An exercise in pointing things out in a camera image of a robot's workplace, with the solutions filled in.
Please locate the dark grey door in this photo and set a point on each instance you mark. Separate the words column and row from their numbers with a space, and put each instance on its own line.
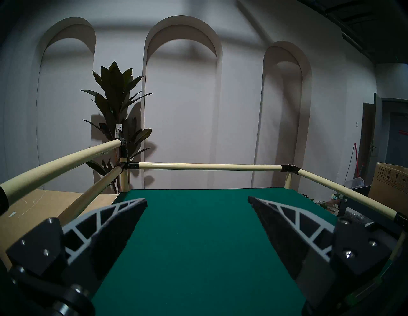
column 395, row 143

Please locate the small green potted plant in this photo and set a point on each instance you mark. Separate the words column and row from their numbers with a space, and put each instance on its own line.
column 306, row 197

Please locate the brown cardboard storage box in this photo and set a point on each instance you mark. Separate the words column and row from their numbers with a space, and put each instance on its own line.
column 389, row 188

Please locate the clear plastic container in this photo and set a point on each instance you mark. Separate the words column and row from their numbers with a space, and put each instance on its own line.
column 353, row 182

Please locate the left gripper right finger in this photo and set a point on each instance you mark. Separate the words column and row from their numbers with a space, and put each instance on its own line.
column 318, row 248

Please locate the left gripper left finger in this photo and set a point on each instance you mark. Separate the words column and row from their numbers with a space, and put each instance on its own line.
column 79, row 242

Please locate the green topped work table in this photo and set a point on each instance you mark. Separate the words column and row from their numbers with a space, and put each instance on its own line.
column 197, row 239

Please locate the tall dark green plant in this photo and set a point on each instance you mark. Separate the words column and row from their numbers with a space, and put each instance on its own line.
column 116, row 82

